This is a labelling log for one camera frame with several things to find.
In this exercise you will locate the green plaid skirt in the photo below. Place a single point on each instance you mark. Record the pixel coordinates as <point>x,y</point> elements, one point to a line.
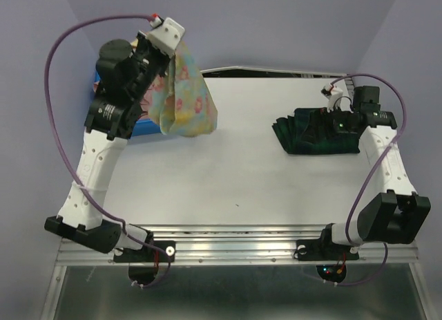
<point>288,132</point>

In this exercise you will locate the pastel floral skirt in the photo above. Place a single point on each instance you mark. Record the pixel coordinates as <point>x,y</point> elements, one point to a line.
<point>180,102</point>

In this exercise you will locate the blue plastic bin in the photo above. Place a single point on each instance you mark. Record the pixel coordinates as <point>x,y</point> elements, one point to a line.
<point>145,126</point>

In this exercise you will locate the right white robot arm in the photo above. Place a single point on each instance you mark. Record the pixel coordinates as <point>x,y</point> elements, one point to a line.
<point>387,209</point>

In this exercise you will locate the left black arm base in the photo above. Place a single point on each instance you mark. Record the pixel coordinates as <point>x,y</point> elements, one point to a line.
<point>152,254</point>

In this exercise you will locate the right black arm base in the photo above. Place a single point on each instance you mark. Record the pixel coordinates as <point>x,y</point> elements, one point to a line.
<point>312,250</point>

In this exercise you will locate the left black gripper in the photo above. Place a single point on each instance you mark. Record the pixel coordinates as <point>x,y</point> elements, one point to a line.
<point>143,43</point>

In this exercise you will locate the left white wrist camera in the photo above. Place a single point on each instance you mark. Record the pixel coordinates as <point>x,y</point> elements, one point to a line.
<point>165,35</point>

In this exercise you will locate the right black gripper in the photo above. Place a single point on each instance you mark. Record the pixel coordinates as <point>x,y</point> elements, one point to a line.
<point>319,121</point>

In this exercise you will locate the aluminium rail frame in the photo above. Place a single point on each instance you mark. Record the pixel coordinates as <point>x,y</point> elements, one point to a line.
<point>235,204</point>

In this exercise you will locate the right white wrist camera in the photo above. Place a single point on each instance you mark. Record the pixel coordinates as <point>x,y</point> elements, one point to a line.
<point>334,95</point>

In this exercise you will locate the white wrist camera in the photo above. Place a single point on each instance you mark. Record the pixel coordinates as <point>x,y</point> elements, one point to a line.
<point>334,95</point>
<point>165,35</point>

